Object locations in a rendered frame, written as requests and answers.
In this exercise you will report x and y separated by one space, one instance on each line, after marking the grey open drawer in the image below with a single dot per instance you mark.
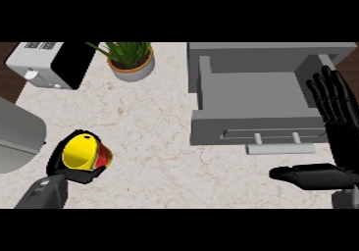
259 108

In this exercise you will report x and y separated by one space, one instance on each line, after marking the yellow and red cup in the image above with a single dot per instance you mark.
87 153

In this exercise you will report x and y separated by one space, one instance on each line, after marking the green potted plant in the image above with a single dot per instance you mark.
131 60

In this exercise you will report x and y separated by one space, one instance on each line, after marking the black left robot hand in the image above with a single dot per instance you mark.
76 173

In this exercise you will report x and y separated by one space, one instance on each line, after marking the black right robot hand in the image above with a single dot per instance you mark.
345 137

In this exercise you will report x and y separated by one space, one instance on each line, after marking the grey rounded appliance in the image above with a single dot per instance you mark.
16 135

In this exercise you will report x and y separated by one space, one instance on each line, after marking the grey drawer cabinet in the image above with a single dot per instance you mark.
270 54

